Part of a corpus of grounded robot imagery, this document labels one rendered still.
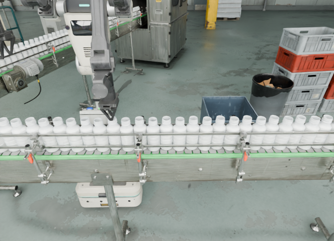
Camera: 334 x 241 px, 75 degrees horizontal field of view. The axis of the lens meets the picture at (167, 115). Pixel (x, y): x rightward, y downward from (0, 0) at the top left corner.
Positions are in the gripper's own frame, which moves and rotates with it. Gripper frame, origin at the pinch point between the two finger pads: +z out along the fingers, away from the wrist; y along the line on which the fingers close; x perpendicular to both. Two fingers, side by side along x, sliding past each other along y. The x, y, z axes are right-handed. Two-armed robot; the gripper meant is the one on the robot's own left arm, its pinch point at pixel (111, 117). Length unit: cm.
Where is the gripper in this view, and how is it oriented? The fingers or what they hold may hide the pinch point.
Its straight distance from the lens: 96.8
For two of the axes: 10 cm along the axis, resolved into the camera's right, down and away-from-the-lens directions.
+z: 0.0, 8.4, 5.4
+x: -10.0, 0.1, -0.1
